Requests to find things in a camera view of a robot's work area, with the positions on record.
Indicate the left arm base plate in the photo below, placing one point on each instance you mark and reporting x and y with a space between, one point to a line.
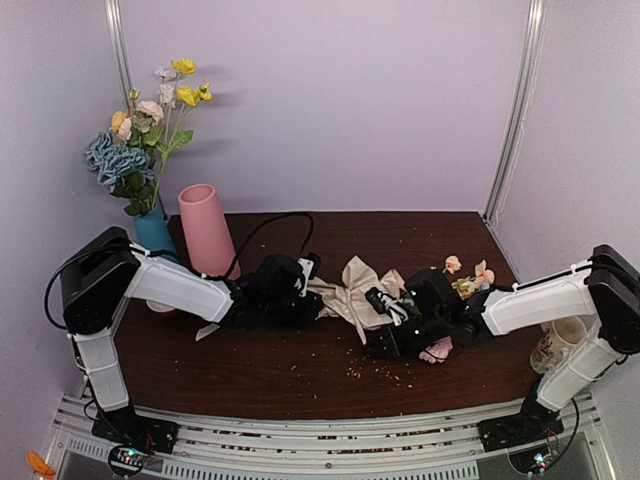
143 433

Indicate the orange object at corner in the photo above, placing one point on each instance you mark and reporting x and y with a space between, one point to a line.
39 466

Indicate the aluminium frame post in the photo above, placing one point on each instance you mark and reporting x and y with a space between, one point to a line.
515 127
117 37

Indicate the pink tall vase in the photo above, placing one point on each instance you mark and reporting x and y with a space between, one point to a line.
206 232

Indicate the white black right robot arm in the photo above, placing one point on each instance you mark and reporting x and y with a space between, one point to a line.
605 285

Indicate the right aluminium frame post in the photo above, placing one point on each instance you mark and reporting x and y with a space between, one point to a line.
515 127

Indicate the teal frosted vase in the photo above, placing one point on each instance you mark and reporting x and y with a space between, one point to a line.
152 233

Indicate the beige pink wrapping paper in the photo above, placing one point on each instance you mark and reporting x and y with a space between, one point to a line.
347 300

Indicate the artificial flowers in teal vase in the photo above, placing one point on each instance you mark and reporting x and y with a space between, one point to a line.
130 158

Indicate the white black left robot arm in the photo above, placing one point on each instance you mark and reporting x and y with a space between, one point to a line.
100 280

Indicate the white bowl orange outside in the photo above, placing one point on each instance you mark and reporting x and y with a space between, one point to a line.
160 309

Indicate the left aluminium frame post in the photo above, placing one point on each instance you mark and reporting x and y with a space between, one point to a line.
117 37

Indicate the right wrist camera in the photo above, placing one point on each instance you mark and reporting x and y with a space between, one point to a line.
430 294

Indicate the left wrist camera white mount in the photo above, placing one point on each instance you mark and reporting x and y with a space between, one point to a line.
309 265

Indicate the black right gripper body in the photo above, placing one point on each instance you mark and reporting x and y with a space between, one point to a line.
392 337

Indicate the floral ceramic mug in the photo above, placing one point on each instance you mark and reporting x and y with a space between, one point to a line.
557 342

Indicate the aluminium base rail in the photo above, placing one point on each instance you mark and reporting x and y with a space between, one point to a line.
443 445

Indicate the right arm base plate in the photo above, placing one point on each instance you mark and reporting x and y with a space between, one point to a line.
519 429

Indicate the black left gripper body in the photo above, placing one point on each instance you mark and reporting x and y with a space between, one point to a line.
277 309

